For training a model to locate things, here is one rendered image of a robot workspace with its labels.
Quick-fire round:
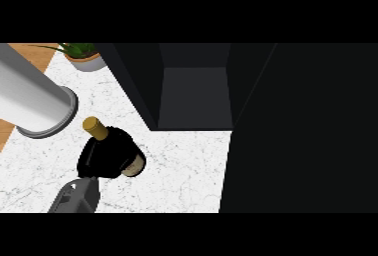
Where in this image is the green plant in grey pot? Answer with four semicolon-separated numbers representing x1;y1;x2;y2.
28;42;108;73

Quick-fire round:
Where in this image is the dark grey cabinet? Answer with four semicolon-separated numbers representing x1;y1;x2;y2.
94;42;278;132

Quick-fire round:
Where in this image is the dark wine bottle gold cap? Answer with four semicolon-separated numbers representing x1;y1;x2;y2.
81;116;148;178

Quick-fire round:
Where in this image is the white cylinder with grey rim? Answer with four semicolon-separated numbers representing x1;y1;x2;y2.
0;42;80;140

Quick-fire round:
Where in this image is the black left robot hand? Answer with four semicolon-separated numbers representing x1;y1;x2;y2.
77;134;136;180

